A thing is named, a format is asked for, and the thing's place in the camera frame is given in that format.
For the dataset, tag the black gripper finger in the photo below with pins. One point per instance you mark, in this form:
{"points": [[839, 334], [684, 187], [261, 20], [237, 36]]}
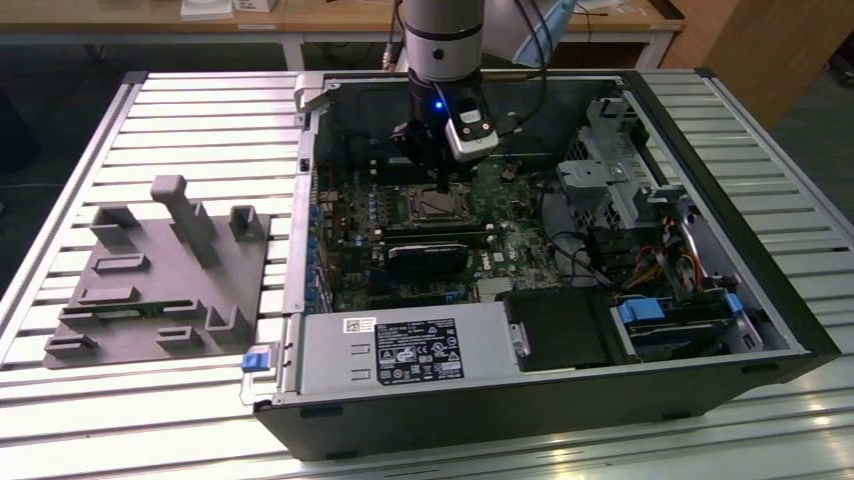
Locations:
{"points": [[402, 134], [448, 177]]}

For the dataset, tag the silver CPU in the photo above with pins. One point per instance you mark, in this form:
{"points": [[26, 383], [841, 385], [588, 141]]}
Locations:
{"points": [[441, 206]]}

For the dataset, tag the CPU socket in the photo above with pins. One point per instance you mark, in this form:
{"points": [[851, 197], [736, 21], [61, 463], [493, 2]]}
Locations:
{"points": [[441, 220]]}

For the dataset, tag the black graphics card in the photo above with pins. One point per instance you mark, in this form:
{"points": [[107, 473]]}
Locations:
{"points": [[428, 262]]}

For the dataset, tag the green motherboard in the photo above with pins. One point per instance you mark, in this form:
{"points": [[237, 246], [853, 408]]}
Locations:
{"points": [[528, 250]]}

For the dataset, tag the grey metal drive cage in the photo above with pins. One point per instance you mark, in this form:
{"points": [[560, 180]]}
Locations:
{"points": [[588, 175]]}

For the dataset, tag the pale blue teach pendant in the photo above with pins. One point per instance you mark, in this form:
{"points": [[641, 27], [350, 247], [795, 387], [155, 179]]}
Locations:
{"points": [[548, 35]]}

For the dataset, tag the white box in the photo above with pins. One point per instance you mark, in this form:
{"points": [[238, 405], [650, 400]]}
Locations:
{"points": [[207, 10]]}

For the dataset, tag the grey power supply unit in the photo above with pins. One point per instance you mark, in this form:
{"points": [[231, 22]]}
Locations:
{"points": [[334, 350]]}

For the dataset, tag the blue disk carrier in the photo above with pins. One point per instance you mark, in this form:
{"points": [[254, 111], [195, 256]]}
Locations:
{"points": [[641, 312]]}

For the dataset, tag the blue case latch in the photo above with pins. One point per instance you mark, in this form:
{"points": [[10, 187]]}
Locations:
{"points": [[257, 361]]}

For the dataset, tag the grey parts rack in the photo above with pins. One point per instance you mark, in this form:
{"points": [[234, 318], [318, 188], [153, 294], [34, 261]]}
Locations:
{"points": [[167, 300]]}

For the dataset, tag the black PC case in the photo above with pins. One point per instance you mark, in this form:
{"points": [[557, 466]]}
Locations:
{"points": [[468, 425]]}

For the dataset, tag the small blue clip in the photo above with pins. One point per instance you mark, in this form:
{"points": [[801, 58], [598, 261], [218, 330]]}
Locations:
{"points": [[733, 305]]}

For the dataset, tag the wooden desk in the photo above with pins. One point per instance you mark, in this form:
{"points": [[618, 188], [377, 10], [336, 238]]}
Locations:
{"points": [[101, 25]]}

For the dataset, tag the wooden cabinet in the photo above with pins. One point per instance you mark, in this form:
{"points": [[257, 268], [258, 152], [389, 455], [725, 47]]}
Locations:
{"points": [[768, 50]]}

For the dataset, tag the green RAM stick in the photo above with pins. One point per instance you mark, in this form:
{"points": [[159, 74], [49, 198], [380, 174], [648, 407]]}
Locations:
{"points": [[123, 312]]}

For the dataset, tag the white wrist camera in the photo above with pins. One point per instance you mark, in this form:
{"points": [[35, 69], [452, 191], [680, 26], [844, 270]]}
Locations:
{"points": [[470, 135]]}

